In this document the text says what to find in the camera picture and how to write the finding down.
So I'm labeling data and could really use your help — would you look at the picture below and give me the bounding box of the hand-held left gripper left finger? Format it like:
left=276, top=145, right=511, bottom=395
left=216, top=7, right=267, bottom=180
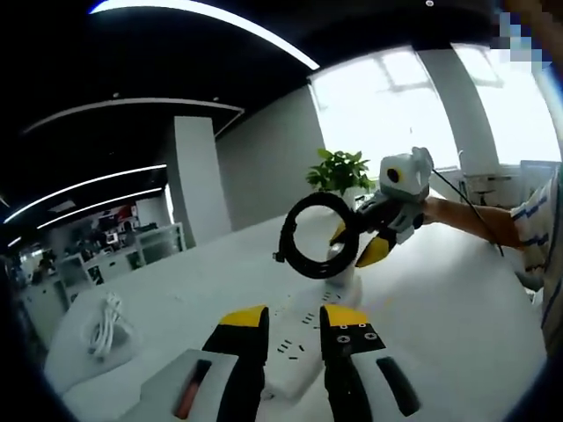
left=119, top=304, right=271, bottom=422

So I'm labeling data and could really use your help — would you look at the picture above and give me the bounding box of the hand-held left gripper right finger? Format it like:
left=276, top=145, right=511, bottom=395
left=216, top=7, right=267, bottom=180
left=318, top=304, right=426, bottom=422

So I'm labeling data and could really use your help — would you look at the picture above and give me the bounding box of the white power strip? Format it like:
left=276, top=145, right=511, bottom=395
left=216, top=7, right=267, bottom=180
left=258, top=280, right=367, bottom=399

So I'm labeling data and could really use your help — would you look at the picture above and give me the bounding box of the white charger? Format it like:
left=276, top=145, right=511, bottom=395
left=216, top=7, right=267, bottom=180
left=325, top=244, right=363, bottom=294

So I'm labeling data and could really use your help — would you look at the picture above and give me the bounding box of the black charger cable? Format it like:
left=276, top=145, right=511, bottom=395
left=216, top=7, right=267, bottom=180
left=272, top=193, right=360, bottom=280

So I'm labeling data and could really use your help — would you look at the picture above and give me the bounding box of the white desk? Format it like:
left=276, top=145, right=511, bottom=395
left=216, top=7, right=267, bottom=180
left=43, top=204, right=555, bottom=422

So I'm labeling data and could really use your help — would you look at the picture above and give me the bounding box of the potted green plant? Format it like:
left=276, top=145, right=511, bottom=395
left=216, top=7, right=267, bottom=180
left=305, top=149, right=376, bottom=208

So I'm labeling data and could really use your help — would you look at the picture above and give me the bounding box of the person's striped shirt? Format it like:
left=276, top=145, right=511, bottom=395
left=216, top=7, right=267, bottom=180
left=508, top=168, right=563, bottom=358

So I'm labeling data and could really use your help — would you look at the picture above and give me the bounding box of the narrow white office chair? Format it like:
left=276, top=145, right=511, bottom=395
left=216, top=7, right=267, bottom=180
left=56, top=253, right=96, bottom=289

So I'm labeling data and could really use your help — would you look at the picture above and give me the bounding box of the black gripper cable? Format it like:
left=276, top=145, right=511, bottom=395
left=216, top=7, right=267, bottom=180
left=432, top=168, right=505, bottom=257

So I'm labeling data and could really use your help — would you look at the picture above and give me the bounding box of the white power strip cable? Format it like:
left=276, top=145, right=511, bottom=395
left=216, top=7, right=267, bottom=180
left=86, top=291, right=134, bottom=360

